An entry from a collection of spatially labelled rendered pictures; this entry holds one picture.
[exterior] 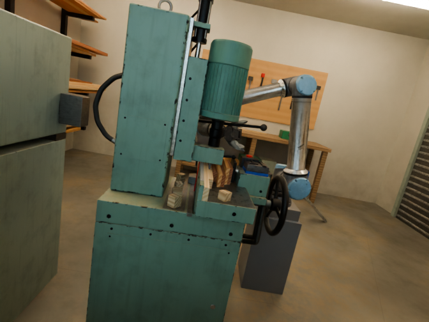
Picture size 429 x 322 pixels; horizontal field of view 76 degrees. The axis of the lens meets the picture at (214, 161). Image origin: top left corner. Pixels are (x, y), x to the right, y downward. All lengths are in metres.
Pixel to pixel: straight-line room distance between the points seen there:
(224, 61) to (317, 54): 3.78
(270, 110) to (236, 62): 3.49
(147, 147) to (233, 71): 0.45
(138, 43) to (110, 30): 3.80
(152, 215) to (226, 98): 0.54
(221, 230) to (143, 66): 0.70
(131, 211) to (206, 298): 0.49
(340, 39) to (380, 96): 1.11
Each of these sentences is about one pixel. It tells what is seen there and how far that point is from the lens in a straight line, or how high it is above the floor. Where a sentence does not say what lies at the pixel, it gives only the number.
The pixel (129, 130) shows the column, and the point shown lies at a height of 1.06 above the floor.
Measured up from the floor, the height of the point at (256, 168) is 0.99.
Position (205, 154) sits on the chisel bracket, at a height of 1.00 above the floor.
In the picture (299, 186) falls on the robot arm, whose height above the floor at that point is 0.83.
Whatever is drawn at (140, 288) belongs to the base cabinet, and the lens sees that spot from 1.27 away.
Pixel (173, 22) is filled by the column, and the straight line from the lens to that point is 1.13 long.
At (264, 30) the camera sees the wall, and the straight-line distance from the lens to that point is 4.70.
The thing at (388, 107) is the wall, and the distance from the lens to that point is 5.32.
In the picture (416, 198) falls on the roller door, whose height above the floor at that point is 0.42.
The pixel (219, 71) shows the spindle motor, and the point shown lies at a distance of 1.14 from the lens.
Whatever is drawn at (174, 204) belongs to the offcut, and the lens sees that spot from 1.09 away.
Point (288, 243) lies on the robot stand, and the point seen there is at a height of 0.40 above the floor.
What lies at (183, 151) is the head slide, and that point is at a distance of 1.16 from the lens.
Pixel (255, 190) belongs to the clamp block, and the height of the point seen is 0.90.
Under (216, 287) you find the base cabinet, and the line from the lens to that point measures 1.25.
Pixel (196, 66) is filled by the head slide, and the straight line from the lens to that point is 1.14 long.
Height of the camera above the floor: 1.24
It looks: 13 degrees down
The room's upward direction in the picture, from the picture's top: 11 degrees clockwise
